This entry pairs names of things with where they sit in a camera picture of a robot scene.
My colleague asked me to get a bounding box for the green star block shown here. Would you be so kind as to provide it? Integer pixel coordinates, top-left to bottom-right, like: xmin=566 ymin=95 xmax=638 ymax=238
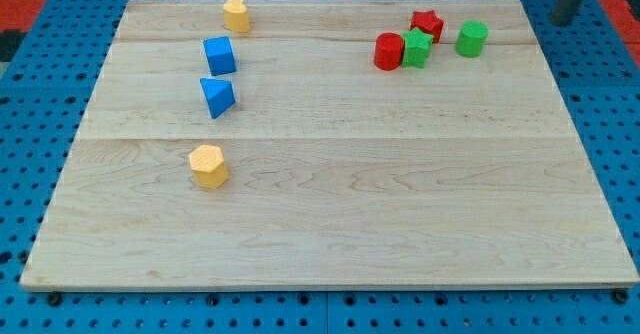
xmin=401 ymin=27 xmax=434 ymax=69

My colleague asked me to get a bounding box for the red star block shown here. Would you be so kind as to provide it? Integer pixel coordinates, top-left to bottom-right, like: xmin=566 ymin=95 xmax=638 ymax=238
xmin=410 ymin=10 xmax=445 ymax=43

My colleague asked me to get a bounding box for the wooden board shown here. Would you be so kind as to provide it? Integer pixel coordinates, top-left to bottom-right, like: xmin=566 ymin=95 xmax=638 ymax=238
xmin=21 ymin=0 xmax=639 ymax=292

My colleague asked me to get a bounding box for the yellow hexagon block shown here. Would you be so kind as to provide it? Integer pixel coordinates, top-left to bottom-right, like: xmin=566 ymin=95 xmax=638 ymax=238
xmin=188 ymin=145 xmax=229 ymax=189

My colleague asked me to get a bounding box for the blue triangle block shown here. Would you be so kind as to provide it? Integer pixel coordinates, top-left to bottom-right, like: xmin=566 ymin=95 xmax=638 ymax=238
xmin=200 ymin=78 xmax=236 ymax=119

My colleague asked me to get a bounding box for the red cylinder block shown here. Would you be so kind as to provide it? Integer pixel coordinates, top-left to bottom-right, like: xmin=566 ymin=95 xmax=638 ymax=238
xmin=374 ymin=32 xmax=405 ymax=71

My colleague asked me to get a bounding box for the blue cube block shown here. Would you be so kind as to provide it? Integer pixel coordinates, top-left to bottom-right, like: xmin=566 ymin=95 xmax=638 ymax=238
xmin=203 ymin=36 xmax=236 ymax=76

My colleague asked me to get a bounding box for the yellow heart block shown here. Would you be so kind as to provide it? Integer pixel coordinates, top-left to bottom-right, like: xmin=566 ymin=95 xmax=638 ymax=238
xmin=223 ymin=0 xmax=251 ymax=33

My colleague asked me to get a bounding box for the green cylinder block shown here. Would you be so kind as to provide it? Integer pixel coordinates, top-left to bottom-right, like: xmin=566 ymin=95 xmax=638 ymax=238
xmin=455 ymin=20 xmax=489 ymax=58

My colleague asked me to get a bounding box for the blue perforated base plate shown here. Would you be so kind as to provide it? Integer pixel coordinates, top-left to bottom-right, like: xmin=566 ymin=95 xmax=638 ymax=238
xmin=1 ymin=0 xmax=639 ymax=333

